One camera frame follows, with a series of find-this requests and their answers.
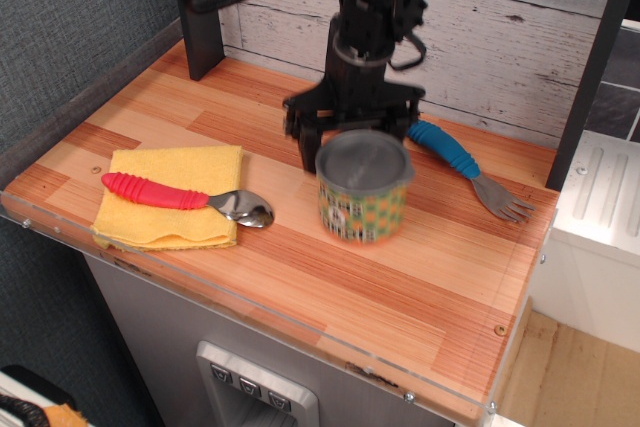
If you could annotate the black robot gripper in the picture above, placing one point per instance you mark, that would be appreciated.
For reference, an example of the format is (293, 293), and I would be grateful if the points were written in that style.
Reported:
(348, 96)

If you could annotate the peas and carrots toy can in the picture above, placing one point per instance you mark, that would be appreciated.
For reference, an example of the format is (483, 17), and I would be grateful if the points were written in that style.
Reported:
(363, 178)

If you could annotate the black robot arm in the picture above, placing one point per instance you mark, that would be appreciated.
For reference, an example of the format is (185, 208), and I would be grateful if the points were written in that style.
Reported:
(366, 37)

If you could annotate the clear acrylic edge guard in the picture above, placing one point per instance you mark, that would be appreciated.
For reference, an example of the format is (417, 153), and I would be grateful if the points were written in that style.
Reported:
(324, 298)

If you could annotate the folded yellow cloth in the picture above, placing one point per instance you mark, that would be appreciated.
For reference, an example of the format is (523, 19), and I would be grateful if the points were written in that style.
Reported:
(212, 170)

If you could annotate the white toy sink unit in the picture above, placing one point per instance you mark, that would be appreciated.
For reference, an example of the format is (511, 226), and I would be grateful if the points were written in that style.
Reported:
(588, 271)

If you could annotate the grey toy fridge cabinet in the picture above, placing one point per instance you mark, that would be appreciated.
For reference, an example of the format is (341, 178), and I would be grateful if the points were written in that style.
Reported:
(163, 331)

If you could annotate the silver dispenser button panel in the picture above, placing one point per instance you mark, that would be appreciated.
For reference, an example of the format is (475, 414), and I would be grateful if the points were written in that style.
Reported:
(255, 389)

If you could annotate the orange sponge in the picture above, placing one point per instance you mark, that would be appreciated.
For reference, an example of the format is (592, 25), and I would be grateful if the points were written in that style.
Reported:
(64, 416)

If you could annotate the blue handled metal fork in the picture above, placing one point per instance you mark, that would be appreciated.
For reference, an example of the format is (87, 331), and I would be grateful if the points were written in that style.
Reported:
(492, 195)

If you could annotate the red handled metal spoon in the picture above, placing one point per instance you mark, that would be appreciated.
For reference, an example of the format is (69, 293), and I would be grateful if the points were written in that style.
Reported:
(241, 206)

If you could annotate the dark right shelf post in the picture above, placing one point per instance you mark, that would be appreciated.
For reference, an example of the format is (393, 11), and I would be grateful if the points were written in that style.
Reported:
(602, 47)

